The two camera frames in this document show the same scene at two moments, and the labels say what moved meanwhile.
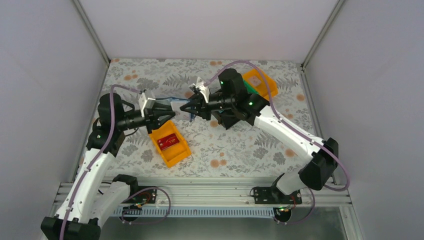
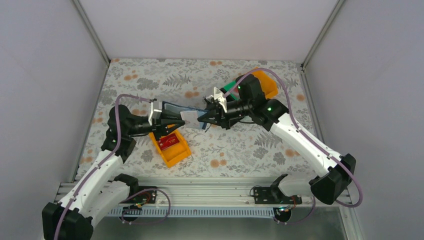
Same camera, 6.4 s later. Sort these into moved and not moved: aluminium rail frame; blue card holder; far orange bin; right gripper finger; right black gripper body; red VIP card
Moved: right black gripper body; blue card holder; right gripper finger
Not moved: aluminium rail frame; far orange bin; red VIP card
